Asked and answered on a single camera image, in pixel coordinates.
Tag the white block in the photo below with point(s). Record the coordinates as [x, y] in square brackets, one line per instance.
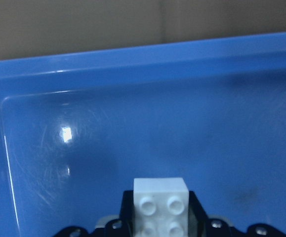
[160, 207]

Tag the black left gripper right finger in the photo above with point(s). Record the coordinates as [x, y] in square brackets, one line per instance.
[196, 216]

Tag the blue plastic tray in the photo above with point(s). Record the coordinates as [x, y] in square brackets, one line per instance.
[76, 129]

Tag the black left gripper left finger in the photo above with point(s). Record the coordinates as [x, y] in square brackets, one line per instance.
[127, 212]

